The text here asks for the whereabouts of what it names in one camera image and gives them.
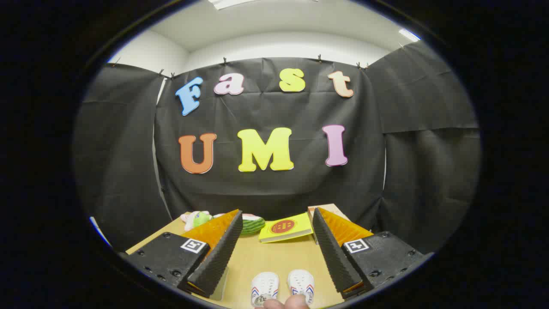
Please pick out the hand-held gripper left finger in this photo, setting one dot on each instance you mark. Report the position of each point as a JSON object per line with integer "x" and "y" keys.
{"x": 218, "y": 257}

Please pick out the white canvas shoe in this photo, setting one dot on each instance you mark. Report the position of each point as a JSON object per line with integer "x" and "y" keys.
{"x": 265, "y": 285}
{"x": 301, "y": 281}

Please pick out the black backdrop cloth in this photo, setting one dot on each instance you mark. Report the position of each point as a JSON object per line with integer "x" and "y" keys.
{"x": 266, "y": 193}

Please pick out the beige book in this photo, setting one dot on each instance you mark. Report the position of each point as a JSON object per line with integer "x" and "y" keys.
{"x": 330, "y": 209}

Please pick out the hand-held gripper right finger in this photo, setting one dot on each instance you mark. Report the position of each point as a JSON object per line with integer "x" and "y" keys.
{"x": 334, "y": 257}

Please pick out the watermelon slice plush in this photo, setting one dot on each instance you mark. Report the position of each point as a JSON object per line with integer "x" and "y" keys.
{"x": 255, "y": 225}

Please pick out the ceiling light panel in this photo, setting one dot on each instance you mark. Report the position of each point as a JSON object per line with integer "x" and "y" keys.
{"x": 231, "y": 3}
{"x": 408, "y": 35}

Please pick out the pink and green plush toy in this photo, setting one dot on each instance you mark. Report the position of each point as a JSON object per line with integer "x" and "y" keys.
{"x": 199, "y": 219}

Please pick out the yellow book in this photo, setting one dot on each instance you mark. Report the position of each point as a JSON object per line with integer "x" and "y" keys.
{"x": 285, "y": 227}

